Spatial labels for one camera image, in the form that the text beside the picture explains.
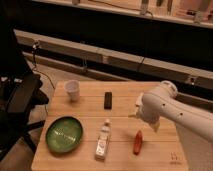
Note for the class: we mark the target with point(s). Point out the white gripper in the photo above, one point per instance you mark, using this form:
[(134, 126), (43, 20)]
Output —
[(147, 115)]

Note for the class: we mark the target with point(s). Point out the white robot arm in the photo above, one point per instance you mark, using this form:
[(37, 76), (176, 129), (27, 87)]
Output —
[(160, 101)]

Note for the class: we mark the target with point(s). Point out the white sponge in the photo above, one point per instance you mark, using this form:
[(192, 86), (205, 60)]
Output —
[(139, 100)]

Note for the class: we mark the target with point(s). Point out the black rectangular block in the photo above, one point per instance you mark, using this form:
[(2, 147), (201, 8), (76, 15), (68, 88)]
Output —
[(108, 100)]

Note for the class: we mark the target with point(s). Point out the clear plastic bottle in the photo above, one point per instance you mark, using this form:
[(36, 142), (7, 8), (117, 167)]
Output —
[(103, 140)]

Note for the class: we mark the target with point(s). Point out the white paper cup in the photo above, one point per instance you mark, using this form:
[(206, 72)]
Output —
[(71, 87)]

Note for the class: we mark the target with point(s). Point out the green round plate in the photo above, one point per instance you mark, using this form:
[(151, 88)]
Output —
[(64, 134)]

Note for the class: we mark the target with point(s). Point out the black office chair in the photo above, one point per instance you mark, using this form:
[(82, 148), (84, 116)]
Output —
[(19, 93)]

